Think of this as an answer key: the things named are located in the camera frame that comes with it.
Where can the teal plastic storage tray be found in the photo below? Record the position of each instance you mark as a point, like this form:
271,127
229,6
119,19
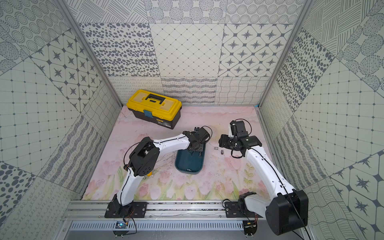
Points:
190,162

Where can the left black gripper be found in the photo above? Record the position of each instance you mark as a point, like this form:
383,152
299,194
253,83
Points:
197,143

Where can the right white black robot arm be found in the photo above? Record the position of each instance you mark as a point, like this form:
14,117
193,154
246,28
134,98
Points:
277,187

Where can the left green circuit board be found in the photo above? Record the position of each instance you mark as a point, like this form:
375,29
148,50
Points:
121,229

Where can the white slotted cable duct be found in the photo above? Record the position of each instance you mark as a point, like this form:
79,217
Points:
158,225

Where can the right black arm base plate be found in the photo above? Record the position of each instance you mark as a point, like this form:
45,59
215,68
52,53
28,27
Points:
235,209

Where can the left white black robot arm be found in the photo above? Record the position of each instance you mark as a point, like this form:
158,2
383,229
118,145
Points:
144,156

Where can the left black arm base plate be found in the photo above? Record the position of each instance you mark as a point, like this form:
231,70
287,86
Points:
126,209

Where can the right black circuit board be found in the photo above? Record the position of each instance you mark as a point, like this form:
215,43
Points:
250,228

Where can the aluminium mounting rail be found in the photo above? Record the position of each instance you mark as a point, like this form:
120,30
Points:
94,210

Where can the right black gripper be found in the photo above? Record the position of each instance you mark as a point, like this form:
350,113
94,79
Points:
223,140

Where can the yellow black toolbox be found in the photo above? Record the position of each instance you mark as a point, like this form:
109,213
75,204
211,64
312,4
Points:
155,108

